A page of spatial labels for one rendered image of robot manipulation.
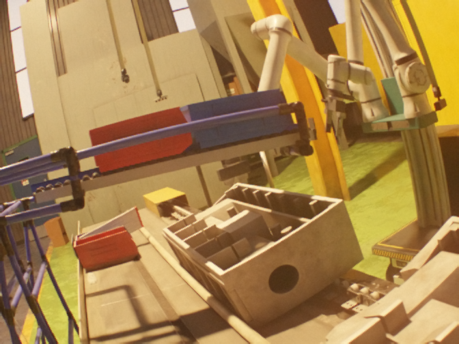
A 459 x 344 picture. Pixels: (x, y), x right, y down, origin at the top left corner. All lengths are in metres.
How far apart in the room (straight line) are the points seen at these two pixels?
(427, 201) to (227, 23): 7.14
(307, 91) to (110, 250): 3.69
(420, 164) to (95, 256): 1.85
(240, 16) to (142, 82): 2.63
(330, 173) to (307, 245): 4.65
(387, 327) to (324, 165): 5.29
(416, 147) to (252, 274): 1.85
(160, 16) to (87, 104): 4.46
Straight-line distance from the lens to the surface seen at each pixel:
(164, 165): 1.67
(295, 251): 1.40
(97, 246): 2.76
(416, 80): 2.39
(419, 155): 3.04
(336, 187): 6.08
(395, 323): 0.78
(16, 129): 11.51
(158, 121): 1.65
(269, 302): 1.41
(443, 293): 0.82
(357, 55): 2.50
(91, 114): 7.84
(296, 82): 5.94
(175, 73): 8.00
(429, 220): 3.14
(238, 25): 9.76
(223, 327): 1.51
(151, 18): 11.79
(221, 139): 1.70
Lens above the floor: 1.31
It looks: 6 degrees down
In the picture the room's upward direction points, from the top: 18 degrees counter-clockwise
